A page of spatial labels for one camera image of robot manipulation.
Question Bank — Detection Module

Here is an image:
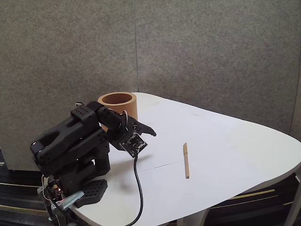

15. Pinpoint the black camera cable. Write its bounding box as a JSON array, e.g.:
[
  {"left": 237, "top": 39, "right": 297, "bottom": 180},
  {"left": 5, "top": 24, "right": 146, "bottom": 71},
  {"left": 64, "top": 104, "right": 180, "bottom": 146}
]
[{"left": 126, "top": 154, "right": 144, "bottom": 226}]

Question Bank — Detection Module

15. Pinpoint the bare camera circuit board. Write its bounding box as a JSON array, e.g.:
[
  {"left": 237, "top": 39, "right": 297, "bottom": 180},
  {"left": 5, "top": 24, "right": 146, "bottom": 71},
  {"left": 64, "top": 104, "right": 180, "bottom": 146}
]
[{"left": 119, "top": 132, "right": 149, "bottom": 158}]

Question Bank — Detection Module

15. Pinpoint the brown cork pen holder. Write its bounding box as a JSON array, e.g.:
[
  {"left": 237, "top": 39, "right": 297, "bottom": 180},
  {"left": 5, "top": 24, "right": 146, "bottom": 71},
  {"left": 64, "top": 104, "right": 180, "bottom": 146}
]
[{"left": 97, "top": 92, "right": 138, "bottom": 132}]

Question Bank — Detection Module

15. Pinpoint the grey felt partition panel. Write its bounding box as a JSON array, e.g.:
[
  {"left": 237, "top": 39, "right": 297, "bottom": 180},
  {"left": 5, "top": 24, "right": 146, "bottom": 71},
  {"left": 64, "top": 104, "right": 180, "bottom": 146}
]
[
  {"left": 135, "top": 0, "right": 301, "bottom": 142},
  {"left": 0, "top": 0, "right": 139, "bottom": 171}
]

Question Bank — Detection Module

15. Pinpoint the silver metal table clamp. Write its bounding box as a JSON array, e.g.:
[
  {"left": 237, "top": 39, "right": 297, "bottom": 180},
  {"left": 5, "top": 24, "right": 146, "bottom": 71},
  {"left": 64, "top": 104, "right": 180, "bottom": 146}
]
[{"left": 50, "top": 190, "right": 85, "bottom": 222}]

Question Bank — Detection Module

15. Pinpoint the white table leg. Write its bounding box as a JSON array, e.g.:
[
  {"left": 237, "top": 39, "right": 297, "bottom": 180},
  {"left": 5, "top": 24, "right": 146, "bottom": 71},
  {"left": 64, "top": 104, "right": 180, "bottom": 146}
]
[
  {"left": 284, "top": 173, "right": 301, "bottom": 226},
  {"left": 176, "top": 207, "right": 210, "bottom": 226}
]

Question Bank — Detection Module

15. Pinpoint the tan wooden pen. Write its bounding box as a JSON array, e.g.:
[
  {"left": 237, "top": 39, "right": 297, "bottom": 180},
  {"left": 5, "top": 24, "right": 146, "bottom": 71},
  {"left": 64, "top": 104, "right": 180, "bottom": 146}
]
[{"left": 182, "top": 142, "right": 190, "bottom": 179}]

